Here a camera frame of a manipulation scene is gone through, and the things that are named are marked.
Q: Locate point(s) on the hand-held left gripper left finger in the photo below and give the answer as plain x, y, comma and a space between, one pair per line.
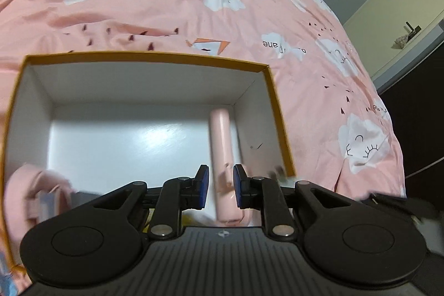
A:
202, 185

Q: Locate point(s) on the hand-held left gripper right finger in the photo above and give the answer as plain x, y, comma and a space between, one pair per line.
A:
240, 187

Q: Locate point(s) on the pink tube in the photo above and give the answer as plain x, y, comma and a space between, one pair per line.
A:
222, 143

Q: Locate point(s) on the orange cardboard box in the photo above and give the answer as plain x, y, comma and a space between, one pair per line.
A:
138, 143

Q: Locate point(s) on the pink fuzzy pouch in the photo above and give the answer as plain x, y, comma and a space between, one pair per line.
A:
27, 185

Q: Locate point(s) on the dark furniture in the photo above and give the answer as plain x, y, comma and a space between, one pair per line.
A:
419, 108

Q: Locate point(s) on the small pale ornament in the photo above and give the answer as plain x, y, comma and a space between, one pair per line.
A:
401, 41

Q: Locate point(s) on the small dark ornament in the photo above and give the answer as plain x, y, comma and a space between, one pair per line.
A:
412, 29

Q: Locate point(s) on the pink printed blanket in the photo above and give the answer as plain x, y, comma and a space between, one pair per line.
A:
138, 4

